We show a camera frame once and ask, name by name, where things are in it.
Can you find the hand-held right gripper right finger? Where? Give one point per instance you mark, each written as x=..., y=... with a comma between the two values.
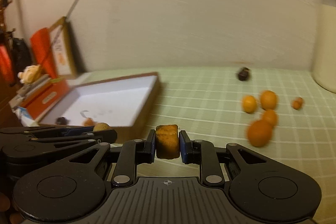
x=183, y=148

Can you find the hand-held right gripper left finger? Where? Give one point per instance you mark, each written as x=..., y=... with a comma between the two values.
x=151, y=148

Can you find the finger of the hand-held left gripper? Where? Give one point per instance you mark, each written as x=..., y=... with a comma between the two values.
x=78, y=130
x=105, y=136

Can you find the yellow-brown round fruit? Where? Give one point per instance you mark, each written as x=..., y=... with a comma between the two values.
x=101, y=126

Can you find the white-lined cardboard box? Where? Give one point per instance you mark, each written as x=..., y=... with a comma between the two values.
x=113, y=98

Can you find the person's left hand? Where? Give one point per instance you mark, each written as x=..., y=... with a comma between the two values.
x=4, y=204

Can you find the small orange fruit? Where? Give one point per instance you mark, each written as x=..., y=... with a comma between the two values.
x=88, y=122

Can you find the dark chestnut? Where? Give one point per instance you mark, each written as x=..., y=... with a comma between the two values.
x=243, y=74
x=62, y=121

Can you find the orange-red gift box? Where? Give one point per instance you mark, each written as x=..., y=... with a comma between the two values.
x=50, y=99

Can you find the blue and white carton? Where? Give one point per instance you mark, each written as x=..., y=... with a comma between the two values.
x=25, y=116

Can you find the stack of books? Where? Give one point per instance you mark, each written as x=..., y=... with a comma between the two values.
x=32, y=86

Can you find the small plush toy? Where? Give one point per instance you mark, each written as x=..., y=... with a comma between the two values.
x=29, y=74

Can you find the large orange tangerine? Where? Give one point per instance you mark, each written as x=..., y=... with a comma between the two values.
x=260, y=133

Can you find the brown-edged cardboard box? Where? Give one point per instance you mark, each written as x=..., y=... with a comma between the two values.
x=64, y=50

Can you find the orange-red box lid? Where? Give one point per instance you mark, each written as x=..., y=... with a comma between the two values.
x=43, y=48

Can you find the black bag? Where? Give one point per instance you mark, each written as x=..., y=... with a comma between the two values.
x=21, y=56

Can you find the red cloth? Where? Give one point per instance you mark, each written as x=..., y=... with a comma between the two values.
x=5, y=64

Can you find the small brown longan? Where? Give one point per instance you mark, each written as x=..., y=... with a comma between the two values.
x=297, y=102

